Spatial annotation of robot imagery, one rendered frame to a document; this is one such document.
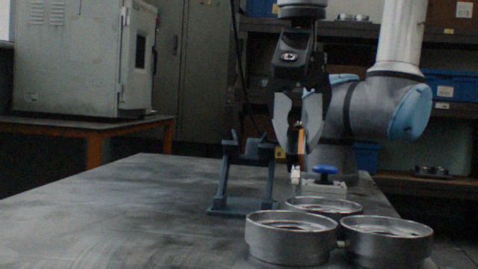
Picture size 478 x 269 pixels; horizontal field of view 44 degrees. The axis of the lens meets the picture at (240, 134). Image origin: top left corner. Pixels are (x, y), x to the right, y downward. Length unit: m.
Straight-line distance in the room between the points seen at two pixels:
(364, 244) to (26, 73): 2.61
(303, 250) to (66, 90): 2.48
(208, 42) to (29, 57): 1.82
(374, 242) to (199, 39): 4.01
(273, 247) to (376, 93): 0.61
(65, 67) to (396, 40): 2.09
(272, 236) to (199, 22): 4.02
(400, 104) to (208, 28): 3.51
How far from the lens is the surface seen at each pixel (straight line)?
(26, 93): 3.12
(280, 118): 0.88
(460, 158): 4.90
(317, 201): 0.86
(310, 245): 0.65
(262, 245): 0.65
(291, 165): 0.86
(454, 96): 4.36
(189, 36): 4.62
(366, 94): 1.21
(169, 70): 4.63
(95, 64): 2.99
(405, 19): 1.24
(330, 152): 1.24
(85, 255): 0.66
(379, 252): 0.67
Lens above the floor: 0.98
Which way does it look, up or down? 4 degrees down
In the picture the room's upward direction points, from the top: 4 degrees clockwise
